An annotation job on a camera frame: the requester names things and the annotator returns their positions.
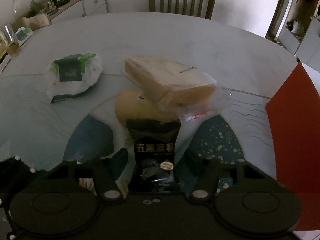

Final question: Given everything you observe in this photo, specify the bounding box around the white wall cabinet unit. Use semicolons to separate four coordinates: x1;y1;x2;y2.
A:
278;17;319;71

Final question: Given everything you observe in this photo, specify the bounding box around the white green plastic bag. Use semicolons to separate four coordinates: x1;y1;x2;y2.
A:
44;53;103;103

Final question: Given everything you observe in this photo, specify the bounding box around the white sideboard cabinet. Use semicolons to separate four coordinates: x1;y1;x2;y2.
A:
10;0;110;28

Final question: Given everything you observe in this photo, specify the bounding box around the round yellow bun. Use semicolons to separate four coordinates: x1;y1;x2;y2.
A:
115;88;178;127

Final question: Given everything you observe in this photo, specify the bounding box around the black snack packet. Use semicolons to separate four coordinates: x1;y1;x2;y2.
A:
126;119;181;194

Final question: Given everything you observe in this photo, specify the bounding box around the tan bread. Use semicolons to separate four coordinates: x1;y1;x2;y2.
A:
124;56;232;114

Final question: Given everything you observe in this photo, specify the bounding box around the red white cardboard box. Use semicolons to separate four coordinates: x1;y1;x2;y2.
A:
266;62;319;231

